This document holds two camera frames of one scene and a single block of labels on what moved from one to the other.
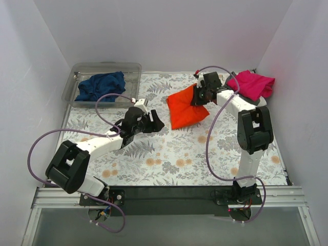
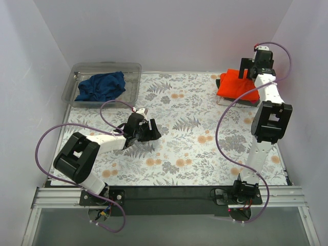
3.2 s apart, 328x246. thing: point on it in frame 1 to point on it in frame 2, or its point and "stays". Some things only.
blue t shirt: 102,86 stays
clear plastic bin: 87,82 stays
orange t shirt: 182,114 to 231,86
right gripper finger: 198,98 to 245,63
